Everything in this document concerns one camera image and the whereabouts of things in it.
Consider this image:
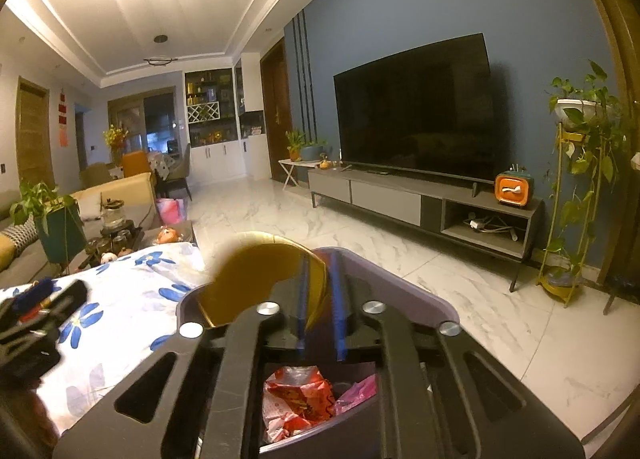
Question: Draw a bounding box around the dark wooden entry door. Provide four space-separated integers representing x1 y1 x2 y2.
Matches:
260 39 293 183

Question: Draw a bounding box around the tall plant on gold stand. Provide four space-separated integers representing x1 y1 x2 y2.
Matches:
537 60 632 305

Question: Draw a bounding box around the grey sectional sofa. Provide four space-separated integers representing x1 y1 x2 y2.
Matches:
1 190 58 290

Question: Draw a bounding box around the ring ceiling lamp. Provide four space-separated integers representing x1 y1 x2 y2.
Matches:
143 56 178 67

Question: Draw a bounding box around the pink gift bag on floor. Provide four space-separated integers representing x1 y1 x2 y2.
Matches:
156 198 186 226

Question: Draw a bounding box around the grey tv cabinet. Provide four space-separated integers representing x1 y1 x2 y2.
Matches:
308 168 544 267

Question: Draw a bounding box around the large black television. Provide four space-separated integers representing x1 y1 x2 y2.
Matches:
334 34 498 182

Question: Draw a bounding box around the houndstooth patterned cushion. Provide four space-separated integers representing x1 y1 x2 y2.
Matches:
1 216 39 257

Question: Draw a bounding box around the pink plastic bag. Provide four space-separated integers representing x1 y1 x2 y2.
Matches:
334 373 378 416

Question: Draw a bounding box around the dark purple trash bin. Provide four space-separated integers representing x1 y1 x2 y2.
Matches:
178 249 459 458

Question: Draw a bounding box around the green potted table plant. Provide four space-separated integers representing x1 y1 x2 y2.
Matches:
10 182 86 268

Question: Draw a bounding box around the orange dining chair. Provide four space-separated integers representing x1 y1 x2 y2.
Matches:
122 150 152 178

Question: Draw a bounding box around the white display cabinet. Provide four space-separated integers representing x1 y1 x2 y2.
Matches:
183 53 271 187

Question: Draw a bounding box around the gold rimmed paper cup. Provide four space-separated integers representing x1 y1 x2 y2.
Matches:
195 231 331 335

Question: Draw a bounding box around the person's left hand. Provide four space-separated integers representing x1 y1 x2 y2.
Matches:
0 373 58 459

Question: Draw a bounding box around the small white side table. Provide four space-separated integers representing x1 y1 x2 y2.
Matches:
278 159 320 190

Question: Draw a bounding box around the orange retro radio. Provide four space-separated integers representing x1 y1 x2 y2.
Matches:
494 170 535 208

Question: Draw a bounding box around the red white plastic bag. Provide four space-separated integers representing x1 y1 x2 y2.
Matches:
262 366 335 444

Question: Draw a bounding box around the white blue floral tablecloth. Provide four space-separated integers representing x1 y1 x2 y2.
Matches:
38 242 207 434

